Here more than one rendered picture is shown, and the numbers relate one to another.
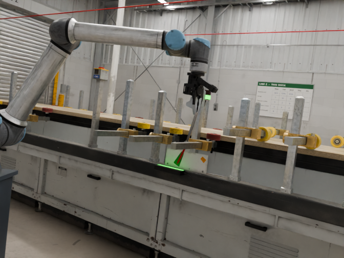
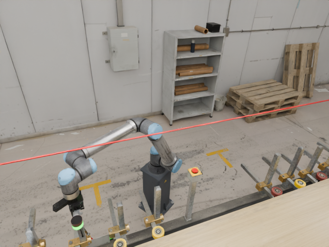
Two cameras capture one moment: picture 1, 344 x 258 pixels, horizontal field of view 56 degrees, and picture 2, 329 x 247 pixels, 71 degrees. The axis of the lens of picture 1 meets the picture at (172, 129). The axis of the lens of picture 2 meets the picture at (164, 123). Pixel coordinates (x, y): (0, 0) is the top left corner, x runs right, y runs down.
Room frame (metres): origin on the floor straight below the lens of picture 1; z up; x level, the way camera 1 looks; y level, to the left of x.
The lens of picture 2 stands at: (2.59, -0.52, 2.30)
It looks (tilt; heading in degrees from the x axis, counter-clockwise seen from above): 33 degrees down; 125
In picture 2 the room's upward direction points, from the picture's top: 2 degrees clockwise
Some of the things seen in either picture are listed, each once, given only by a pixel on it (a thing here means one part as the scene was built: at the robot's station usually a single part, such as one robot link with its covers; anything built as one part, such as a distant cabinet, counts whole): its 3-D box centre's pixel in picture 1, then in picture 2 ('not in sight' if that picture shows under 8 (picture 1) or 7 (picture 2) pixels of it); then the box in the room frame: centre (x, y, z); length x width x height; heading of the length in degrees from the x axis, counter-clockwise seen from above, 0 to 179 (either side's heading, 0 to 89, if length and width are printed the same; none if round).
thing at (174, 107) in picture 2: not in sight; (190, 78); (0.73, 2.90, 0.78); 0.90 x 0.45 x 1.55; 59
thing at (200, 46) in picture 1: (199, 51); (68, 181); (1.65, -0.09, 1.32); 0.10 x 0.09 x 0.12; 87
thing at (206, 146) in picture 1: (198, 144); (80, 242); (1.71, -0.15, 0.85); 0.13 x 0.06 x 0.05; 57
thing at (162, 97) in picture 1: (157, 132); (122, 226); (1.86, 0.08, 0.87); 0.03 x 0.03 x 0.48; 57
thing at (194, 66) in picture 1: (197, 68); (71, 191); (1.65, -0.09, 1.24); 0.10 x 0.09 x 0.05; 148
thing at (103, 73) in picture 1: (100, 74); (194, 175); (2.13, 0.51, 1.18); 0.07 x 0.07 x 0.08; 57
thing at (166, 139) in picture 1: (160, 137); (119, 230); (1.85, 0.06, 0.84); 0.13 x 0.06 x 0.05; 57
